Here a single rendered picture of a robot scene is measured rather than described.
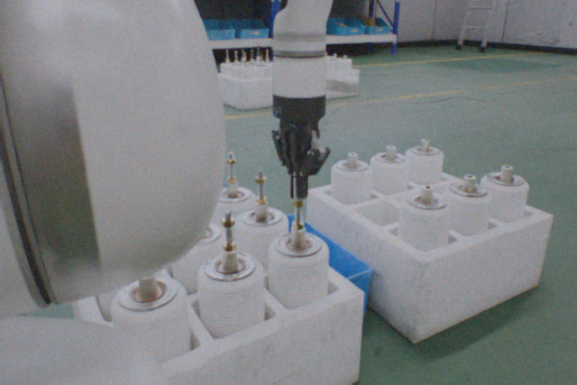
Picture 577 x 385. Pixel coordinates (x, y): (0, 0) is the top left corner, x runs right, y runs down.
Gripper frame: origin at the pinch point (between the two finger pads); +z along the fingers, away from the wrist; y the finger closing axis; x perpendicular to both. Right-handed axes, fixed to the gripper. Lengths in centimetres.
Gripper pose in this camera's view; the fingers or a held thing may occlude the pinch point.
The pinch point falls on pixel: (297, 187)
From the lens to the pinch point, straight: 67.5
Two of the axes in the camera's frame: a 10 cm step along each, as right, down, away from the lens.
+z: 0.0, 9.4, 3.4
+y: 5.1, 2.9, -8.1
